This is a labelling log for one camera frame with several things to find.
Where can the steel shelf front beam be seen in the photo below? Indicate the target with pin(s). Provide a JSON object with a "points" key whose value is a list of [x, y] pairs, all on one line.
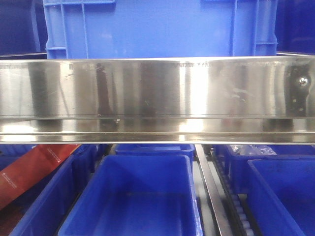
{"points": [[216, 100]]}

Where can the blue bin with plastic bags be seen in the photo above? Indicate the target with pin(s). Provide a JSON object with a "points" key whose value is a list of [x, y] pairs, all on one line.
{"points": [[234, 159]]}

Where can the blue bin lower rear centre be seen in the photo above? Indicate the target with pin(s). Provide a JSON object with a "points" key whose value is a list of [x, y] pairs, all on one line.
{"points": [[156, 150]]}

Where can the blue bin upper shelf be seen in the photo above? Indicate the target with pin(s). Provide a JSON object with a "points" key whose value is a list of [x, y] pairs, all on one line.
{"points": [[121, 29]]}

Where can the blue bin lower right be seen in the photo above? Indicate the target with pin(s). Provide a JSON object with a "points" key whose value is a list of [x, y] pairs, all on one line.
{"points": [[281, 196]]}

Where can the red paper package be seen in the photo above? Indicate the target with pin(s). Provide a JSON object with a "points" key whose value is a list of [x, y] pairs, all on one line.
{"points": [[31, 168]]}

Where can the white roller track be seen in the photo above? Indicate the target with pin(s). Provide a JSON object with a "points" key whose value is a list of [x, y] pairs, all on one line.
{"points": [[235, 209]]}

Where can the blue bin lower left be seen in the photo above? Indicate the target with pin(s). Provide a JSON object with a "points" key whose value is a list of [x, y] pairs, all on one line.
{"points": [[46, 204]]}

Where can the steel shelf divider rail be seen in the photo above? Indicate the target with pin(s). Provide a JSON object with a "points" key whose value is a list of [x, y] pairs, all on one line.
{"points": [[221, 222]]}

